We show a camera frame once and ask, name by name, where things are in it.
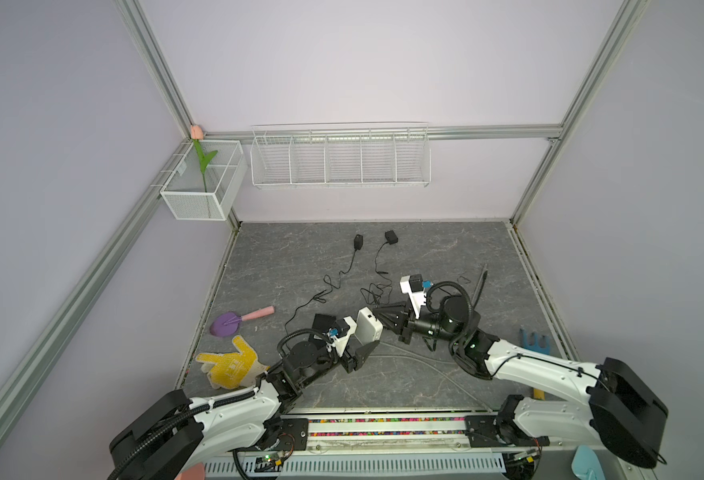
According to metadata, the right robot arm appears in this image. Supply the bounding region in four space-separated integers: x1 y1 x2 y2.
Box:
372 275 669 469

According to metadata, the purple pink toy shovel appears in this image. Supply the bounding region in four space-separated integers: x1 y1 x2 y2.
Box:
209 306 275 337

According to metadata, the white wire wall basket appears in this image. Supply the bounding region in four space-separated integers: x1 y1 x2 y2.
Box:
250 122 432 188

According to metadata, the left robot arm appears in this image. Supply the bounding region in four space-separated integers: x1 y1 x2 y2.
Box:
108 327 381 479

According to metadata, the thick black cable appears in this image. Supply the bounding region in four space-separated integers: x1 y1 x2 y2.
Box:
469 266 490 308

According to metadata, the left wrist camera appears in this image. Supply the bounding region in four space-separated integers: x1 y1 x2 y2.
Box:
327 317 357 358

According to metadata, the black network switch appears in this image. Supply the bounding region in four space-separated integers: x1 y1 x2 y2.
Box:
311 313 336 332

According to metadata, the artificial tulip flower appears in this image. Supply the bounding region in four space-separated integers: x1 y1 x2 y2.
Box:
190 125 218 192

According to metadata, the pink watering can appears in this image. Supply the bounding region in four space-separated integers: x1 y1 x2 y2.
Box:
175 463 206 480

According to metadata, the black power adapter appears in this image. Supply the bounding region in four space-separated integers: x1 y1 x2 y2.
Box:
284 234 364 333
360 230 399 306

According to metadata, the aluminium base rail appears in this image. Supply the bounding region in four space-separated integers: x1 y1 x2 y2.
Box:
135 409 641 475

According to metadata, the blue yellow toy rake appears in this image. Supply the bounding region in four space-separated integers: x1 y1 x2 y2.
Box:
518 327 554 400

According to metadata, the light blue toy scoop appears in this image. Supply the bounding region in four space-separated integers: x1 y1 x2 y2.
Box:
571 445 606 480

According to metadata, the white mesh box basket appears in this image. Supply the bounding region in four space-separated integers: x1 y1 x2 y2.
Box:
160 140 248 221

